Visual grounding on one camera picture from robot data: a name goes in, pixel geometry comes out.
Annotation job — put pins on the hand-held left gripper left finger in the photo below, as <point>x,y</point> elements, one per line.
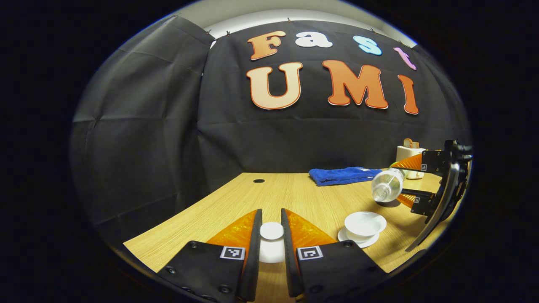
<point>256,252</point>

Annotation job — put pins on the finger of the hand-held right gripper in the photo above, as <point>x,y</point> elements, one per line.
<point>427,203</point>
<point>436,162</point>

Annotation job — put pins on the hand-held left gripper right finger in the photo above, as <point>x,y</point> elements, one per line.
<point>287,252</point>

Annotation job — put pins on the clear plastic water bottle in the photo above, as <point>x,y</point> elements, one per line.
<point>387,185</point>

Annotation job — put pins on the white teacup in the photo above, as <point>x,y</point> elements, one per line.
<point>364,223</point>

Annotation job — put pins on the white toaster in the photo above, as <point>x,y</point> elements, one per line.
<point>406,153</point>

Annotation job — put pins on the toasted bread slice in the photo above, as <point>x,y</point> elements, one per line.
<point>410,143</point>

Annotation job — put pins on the white saucer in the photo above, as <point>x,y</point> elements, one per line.
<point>362,244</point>

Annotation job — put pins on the blue folded towel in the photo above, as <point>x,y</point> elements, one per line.
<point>341,176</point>

